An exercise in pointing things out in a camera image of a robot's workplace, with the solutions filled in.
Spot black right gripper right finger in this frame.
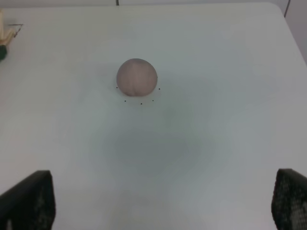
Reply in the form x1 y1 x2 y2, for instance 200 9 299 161
271 169 307 230

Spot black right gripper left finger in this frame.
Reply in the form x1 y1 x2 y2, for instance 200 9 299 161
0 170 56 230

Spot pink peach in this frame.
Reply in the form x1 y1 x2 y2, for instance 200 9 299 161
116 58 158 97

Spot white linen bag green handles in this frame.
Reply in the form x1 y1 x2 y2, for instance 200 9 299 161
0 9 23 62

